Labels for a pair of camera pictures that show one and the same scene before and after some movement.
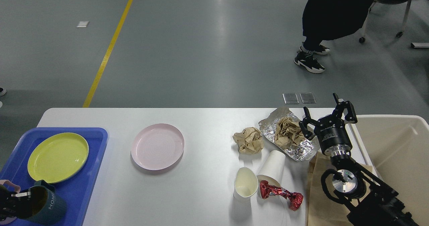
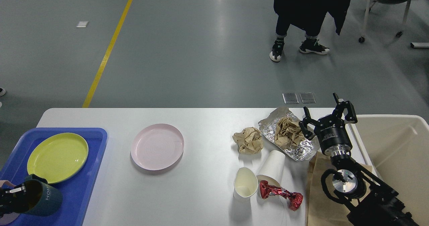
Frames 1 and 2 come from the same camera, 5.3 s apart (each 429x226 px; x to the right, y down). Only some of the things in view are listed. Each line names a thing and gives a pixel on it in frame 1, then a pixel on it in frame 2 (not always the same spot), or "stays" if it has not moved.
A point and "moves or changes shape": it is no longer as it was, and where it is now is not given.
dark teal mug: [45, 207] moves or changes shape
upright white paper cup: [246, 183] stays
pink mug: [17, 189] stays
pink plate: [157, 146] stays
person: [331, 11] to [305, 6]
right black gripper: [331, 130] stays
